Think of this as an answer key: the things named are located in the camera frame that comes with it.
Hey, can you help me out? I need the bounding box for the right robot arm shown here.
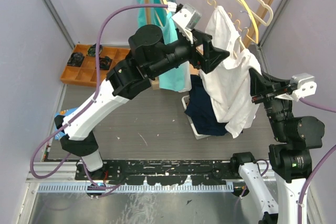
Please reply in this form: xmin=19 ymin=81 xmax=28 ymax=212
xmin=230 ymin=68 xmax=325 ymax=223

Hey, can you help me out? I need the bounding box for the white slotted cable duct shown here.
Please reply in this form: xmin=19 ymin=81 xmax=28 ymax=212
xmin=37 ymin=182 xmax=234 ymax=194

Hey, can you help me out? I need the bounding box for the rolled dark sock middle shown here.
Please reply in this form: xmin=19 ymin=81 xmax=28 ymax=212
xmin=99 ymin=56 xmax=113 ymax=70

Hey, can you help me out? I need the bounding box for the rolled dark sock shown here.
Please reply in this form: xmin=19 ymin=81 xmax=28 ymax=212
xmin=67 ymin=52 xmax=85 ymax=67
xmin=99 ymin=56 xmax=113 ymax=70
xmin=87 ymin=44 xmax=103 ymax=57

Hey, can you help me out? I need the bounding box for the white t shirt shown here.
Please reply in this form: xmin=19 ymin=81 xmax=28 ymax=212
xmin=199 ymin=6 xmax=261 ymax=138

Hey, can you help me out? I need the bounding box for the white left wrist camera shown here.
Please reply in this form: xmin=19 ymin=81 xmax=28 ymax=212
xmin=172 ymin=4 xmax=202 ymax=44

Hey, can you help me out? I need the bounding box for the rolled dark sock top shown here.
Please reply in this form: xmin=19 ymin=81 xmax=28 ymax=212
xmin=87 ymin=44 xmax=103 ymax=57

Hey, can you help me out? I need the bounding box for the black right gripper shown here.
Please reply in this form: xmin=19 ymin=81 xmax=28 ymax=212
xmin=249 ymin=65 xmax=293 ymax=139

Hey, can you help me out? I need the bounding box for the blue folded cloth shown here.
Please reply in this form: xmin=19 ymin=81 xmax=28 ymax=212
xmin=54 ymin=108 xmax=77 ymax=140

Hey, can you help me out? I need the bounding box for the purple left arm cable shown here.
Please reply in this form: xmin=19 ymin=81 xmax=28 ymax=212
xmin=30 ymin=4 xmax=170 ymax=198

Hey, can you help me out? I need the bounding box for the teal hanging t shirt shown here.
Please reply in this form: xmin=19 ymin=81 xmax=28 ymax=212
xmin=135 ymin=0 xmax=188 ymax=92

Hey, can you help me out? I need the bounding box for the navy t shirt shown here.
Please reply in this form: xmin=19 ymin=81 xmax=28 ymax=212
xmin=185 ymin=74 xmax=228 ymax=136

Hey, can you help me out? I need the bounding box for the rolled dark sock left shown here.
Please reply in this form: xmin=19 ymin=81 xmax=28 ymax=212
xmin=67 ymin=52 xmax=85 ymax=67

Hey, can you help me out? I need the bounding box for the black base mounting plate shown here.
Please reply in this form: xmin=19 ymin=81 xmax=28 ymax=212
xmin=89 ymin=159 xmax=240 ymax=186

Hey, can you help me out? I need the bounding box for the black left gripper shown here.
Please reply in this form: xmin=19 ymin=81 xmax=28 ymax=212
xmin=150 ymin=28 xmax=232 ymax=79

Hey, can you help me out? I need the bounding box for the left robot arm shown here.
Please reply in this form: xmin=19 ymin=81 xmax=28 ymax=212
xmin=55 ymin=25 xmax=230 ymax=180

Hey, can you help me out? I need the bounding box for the white perforated plastic basket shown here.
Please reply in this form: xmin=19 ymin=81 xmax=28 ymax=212
xmin=181 ymin=95 xmax=209 ymax=140

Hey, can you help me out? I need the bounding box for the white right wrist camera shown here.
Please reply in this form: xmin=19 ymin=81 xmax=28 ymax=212
xmin=290 ymin=73 xmax=317 ymax=101

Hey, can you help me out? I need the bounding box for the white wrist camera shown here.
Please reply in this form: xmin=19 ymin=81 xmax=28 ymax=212
xmin=290 ymin=73 xmax=317 ymax=101
xmin=172 ymin=4 xmax=202 ymax=44

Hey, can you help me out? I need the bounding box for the cream plastic hanger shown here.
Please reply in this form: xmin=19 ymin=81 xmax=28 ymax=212
xmin=252 ymin=0 xmax=274 ymax=27

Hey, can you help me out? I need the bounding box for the wooden compartment tray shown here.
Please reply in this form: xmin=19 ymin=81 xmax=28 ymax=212
xmin=60 ymin=44 xmax=130 ymax=87

